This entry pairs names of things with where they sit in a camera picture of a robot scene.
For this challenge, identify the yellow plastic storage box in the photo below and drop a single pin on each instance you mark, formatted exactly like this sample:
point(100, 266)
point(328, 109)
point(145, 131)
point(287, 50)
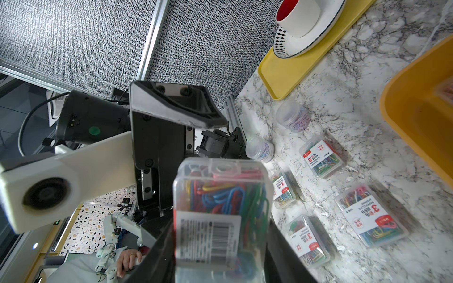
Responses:
point(418, 104)

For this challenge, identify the clear round paper clip jar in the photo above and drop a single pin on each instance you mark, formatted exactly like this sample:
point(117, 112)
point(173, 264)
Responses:
point(293, 116)

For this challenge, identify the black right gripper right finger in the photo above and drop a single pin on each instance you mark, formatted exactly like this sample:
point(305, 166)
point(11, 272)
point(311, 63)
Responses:
point(281, 264)

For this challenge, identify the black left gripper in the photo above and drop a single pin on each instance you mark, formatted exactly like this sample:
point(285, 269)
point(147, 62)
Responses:
point(164, 117)

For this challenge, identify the yellow flat tray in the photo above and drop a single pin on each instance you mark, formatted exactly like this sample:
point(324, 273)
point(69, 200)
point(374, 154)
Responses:
point(281, 76)

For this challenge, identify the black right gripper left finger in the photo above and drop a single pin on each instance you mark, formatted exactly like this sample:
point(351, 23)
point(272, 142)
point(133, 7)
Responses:
point(159, 264)

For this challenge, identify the rectangular paper clip box five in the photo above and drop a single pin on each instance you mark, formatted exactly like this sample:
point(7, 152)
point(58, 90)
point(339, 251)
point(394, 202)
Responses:
point(371, 220)

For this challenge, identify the white cup red inside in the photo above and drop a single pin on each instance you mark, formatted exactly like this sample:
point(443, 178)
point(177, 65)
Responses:
point(298, 17)

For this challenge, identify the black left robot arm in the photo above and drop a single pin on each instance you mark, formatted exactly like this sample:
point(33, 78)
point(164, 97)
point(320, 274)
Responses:
point(85, 119)

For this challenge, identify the white patterned plate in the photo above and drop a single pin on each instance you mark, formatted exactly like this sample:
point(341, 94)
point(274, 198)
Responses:
point(286, 46)

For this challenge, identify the rectangular paper clip box three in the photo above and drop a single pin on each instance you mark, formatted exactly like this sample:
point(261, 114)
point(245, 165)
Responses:
point(306, 243)

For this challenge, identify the rectangular paper clip box six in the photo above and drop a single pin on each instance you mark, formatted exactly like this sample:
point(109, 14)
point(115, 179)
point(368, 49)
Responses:
point(221, 215)

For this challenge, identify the rectangular paper clip box two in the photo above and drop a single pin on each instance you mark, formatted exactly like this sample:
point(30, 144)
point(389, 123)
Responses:
point(283, 195)

